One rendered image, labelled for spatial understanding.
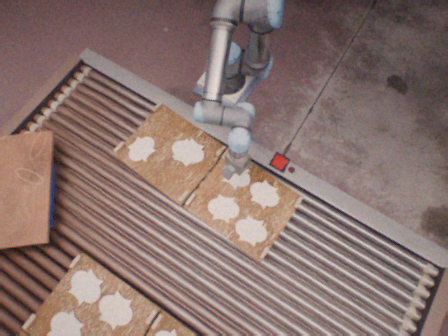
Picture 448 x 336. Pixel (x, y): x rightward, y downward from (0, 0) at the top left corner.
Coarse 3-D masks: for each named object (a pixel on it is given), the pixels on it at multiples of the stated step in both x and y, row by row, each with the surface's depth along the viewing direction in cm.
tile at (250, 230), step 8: (248, 216) 145; (240, 224) 144; (248, 224) 144; (256, 224) 144; (240, 232) 143; (248, 232) 143; (256, 232) 142; (264, 232) 143; (240, 240) 141; (248, 240) 141; (256, 240) 141
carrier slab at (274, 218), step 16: (208, 176) 152; (256, 176) 152; (272, 176) 152; (208, 192) 150; (224, 192) 150; (240, 192) 150; (288, 192) 150; (192, 208) 147; (240, 208) 147; (256, 208) 147; (272, 208) 147; (288, 208) 147; (208, 224) 145; (224, 224) 145; (272, 224) 145; (272, 240) 142; (256, 256) 140
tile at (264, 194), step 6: (252, 186) 150; (258, 186) 150; (264, 186) 150; (270, 186) 150; (252, 192) 149; (258, 192) 149; (264, 192) 149; (270, 192) 149; (252, 198) 148; (258, 198) 148; (264, 198) 148; (270, 198) 148; (276, 198) 148; (264, 204) 147; (270, 204) 147; (276, 204) 147
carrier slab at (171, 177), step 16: (160, 112) 164; (144, 128) 161; (160, 128) 161; (176, 128) 161; (192, 128) 161; (128, 144) 158; (160, 144) 158; (208, 144) 158; (128, 160) 155; (160, 160) 155; (208, 160) 155; (144, 176) 153; (160, 176) 153; (176, 176) 153; (192, 176) 152; (176, 192) 150
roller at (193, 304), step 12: (60, 216) 149; (72, 216) 148; (84, 228) 146; (96, 240) 144; (108, 240) 145; (120, 252) 142; (132, 264) 141; (144, 264) 142; (144, 276) 140; (156, 276) 139; (168, 288) 137; (180, 300) 136; (192, 300) 136; (204, 312) 134; (216, 324) 132; (228, 324) 133
